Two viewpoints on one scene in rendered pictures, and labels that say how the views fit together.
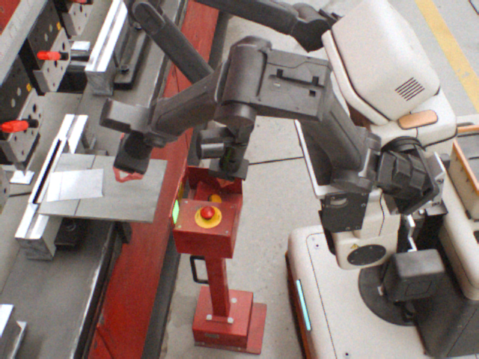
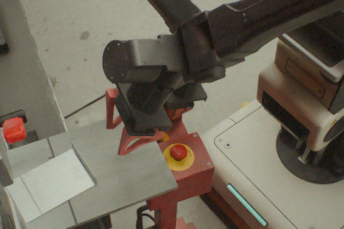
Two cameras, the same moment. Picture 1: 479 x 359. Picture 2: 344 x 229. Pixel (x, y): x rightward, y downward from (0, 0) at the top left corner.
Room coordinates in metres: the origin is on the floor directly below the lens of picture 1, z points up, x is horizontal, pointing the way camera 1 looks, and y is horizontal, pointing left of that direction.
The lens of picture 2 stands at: (0.42, 0.43, 1.74)
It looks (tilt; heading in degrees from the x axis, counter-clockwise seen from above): 54 degrees down; 326
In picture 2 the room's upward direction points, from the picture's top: 2 degrees clockwise
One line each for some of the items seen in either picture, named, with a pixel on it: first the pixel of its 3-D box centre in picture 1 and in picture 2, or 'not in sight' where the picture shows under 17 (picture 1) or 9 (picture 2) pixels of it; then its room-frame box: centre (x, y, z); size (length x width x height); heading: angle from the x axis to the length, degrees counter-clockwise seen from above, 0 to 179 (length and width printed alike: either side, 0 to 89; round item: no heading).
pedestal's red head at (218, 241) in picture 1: (208, 209); (166, 149); (0.94, 0.09, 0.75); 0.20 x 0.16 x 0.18; 168
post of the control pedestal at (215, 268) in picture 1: (217, 272); (165, 214); (0.94, 0.09, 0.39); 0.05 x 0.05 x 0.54; 78
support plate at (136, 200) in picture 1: (105, 186); (87, 170); (0.85, 0.31, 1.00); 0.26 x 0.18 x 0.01; 81
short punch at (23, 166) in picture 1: (25, 145); not in sight; (0.87, 0.46, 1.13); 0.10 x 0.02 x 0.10; 171
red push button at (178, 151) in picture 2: (207, 214); (178, 154); (0.89, 0.09, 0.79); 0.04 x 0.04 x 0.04
